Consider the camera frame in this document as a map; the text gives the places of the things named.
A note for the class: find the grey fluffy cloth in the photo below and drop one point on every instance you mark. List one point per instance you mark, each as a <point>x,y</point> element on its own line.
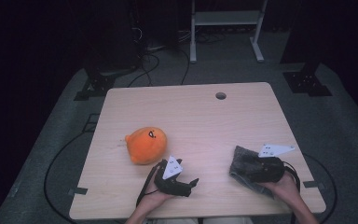
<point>241,163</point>

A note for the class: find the person's left hand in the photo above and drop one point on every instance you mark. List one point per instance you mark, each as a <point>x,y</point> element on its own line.
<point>155,197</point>

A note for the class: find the grey tape strip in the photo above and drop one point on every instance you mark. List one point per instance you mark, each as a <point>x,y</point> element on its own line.
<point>78,190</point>
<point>313,185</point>

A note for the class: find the black floor frame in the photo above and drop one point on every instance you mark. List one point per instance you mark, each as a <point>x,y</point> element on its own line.
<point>90,123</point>

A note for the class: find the person's right hand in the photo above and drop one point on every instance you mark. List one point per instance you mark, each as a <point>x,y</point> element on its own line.
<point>284,189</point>

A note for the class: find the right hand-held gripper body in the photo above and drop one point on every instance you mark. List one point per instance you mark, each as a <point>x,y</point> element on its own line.
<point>270,171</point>

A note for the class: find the black stand base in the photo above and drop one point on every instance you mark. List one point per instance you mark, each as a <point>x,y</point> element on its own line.
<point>98,85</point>
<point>306,82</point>

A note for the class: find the orange plush toy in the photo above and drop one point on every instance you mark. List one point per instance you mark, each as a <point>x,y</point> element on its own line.
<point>146,146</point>

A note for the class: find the white metal stand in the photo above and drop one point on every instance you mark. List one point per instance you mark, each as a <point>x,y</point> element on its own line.
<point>225,18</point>

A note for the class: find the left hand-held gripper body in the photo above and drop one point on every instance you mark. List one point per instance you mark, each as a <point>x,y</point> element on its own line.
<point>172,169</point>

